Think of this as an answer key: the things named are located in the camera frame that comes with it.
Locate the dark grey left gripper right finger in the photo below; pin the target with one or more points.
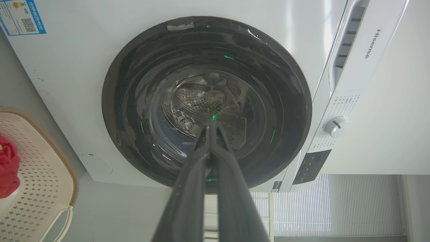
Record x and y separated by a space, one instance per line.
235 201

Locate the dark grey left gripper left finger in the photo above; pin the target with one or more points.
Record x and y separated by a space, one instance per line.
188 198

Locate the cream perforated laundry basket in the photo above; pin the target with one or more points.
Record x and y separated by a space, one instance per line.
43 188

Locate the white window blinds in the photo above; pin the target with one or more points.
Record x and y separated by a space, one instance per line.
336 205

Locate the white round control dial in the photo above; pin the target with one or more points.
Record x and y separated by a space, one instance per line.
336 126

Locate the round dark washing machine door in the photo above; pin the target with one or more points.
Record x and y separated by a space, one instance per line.
235 67

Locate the strip of clear tape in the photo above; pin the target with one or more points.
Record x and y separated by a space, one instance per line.
180 26

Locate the white Hisense washing machine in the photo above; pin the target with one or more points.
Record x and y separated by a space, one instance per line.
67 67

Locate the red garment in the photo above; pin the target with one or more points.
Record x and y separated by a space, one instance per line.
8 168

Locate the blue energy label sticker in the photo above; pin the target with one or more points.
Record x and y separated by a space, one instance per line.
23 16

